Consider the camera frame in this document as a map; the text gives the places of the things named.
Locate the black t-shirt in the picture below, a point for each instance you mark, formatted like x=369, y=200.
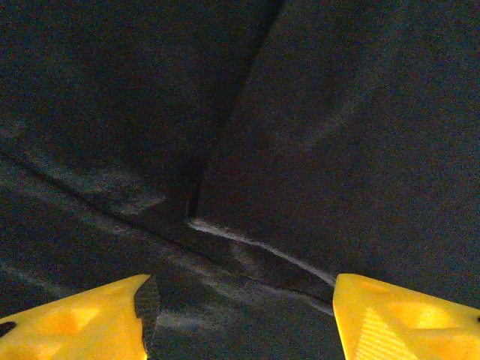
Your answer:
x=240, y=131

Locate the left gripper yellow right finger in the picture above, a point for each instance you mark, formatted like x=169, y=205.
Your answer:
x=405, y=326

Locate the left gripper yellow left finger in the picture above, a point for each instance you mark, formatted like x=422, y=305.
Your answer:
x=75, y=326

